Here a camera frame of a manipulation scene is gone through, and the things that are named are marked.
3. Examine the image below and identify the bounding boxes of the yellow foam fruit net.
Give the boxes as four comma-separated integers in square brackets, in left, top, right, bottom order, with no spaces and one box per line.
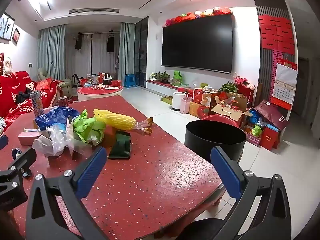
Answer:
[93,109,137,131]

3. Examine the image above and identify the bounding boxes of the pink flower bouquet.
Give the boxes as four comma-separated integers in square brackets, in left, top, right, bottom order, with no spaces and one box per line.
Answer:
[233,73,256,91]

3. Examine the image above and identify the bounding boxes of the blue plastic bag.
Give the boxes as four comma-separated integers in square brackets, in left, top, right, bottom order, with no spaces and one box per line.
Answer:
[35,106,80,131]

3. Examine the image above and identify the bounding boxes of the grey curtain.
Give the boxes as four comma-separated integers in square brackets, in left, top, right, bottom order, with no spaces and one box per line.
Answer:
[118,22,137,77]
[37,25,67,81]

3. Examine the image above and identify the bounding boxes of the blue plastic stool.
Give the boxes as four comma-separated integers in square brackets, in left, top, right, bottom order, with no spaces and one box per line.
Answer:
[124,73,137,89]

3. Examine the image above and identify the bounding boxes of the black wall television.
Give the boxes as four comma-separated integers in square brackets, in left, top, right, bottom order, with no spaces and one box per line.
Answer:
[161,14,235,74]

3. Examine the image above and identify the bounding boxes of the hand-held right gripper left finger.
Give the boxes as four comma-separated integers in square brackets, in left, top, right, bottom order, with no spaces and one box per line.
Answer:
[25,146,110,240]

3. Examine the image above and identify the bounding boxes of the row of paper flower balls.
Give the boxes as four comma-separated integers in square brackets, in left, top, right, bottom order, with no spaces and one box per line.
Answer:
[162,7,233,28]

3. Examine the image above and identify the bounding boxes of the dark green packet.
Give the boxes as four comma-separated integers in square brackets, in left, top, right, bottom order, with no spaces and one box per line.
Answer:
[108,131,132,160]

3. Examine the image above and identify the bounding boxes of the small potted plant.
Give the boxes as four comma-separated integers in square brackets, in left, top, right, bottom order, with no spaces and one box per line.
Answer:
[156,71,171,84]

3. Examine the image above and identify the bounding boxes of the white cylindrical bin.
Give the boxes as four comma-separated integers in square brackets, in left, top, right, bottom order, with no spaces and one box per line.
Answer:
[172,92,188,111]

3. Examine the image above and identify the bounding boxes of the black trash bin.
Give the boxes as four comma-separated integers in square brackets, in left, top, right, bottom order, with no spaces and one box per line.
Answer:
[184,120,247,163]

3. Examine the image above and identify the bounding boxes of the tall white drink can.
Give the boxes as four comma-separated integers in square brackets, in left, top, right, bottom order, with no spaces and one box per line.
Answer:
[30,91,44,117]

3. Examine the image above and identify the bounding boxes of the brown snack wrapper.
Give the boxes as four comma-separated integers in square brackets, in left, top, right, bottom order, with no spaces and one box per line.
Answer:
[130,117,154,135]

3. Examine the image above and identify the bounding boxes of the green bag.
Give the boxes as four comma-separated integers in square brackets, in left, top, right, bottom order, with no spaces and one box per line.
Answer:
[172,70,183,86]

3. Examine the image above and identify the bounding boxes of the round table with red cover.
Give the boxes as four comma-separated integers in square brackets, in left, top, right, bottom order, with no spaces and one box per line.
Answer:
[77,84,124,102]

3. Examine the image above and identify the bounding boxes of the red orange gift box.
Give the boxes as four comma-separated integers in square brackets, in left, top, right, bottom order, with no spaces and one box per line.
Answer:
[192,88,218,107]

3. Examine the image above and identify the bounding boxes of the clear plastic bag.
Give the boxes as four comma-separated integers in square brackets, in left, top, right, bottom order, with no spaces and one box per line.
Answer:
[32,124,97,159]

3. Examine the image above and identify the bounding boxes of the pink box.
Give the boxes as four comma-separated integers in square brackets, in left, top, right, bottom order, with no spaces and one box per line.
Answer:
[17,129,43,146]

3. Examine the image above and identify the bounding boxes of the black round seat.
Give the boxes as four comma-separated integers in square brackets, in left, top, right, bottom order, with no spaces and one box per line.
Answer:
[174,218,237,240]

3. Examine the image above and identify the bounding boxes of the red plastic stool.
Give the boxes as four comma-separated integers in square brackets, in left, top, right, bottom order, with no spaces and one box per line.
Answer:
[200,114,240,128]

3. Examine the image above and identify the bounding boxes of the white low television bench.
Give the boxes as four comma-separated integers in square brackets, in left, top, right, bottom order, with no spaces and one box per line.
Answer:
[146,80,197,96]

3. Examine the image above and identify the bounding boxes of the leafy green potted plant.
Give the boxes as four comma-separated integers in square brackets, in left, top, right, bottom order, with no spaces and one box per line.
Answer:
[218,80,238,94]

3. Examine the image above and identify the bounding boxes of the open cardboard box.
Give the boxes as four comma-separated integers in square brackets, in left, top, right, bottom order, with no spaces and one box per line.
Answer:
[211,92,253,128]

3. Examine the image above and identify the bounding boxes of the black cloth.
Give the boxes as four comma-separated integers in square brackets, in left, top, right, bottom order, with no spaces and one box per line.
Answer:
[16,91,32,103]

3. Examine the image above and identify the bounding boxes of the black framed picture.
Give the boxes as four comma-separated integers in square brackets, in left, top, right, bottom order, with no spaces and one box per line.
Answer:
[0,12,7,38]
[4,16,14,41]

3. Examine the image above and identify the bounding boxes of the red tomato print box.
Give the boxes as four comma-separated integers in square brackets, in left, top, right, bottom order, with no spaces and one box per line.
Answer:
[188,101,213,119]

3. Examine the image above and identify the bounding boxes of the ceiling air vent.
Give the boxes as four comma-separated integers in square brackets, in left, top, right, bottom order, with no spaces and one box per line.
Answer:
[69,8,119,14]

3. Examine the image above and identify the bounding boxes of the red covered sofa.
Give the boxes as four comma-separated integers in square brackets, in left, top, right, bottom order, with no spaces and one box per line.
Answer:
[0,71,64,132]

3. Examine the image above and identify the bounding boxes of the green plastic wrap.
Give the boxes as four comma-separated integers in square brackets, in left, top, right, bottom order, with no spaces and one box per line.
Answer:
[72,109,107,146]

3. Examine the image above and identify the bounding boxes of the beige armchair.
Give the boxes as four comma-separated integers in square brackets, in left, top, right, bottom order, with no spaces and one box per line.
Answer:
[37,67,72,92]

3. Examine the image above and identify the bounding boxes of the white sheer curtain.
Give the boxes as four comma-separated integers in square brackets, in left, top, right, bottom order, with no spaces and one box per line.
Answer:
[64,31,121,77]

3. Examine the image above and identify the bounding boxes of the pink gift bag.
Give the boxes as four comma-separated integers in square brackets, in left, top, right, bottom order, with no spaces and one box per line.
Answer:
[180,93,193,114]

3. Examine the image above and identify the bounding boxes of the red paper wall decoration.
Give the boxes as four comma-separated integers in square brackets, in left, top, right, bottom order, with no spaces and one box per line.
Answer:
[258,15,296,56]

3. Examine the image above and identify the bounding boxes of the dark glass cabinet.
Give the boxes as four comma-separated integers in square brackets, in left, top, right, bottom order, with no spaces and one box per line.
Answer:
[134,16,149,88]

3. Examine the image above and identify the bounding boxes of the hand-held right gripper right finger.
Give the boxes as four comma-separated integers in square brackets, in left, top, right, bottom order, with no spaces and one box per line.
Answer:
[210,146,298,240]

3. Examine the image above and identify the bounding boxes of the red patterned square cushion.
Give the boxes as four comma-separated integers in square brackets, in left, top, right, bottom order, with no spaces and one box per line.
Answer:
[37,78,60,92]

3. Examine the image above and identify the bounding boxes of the wall calendar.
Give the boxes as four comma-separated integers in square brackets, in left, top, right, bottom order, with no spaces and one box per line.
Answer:
[271,58,298,110]

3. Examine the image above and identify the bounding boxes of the maroon gift bag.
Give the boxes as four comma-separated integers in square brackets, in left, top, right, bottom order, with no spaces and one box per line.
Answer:
[253,100,290,131]

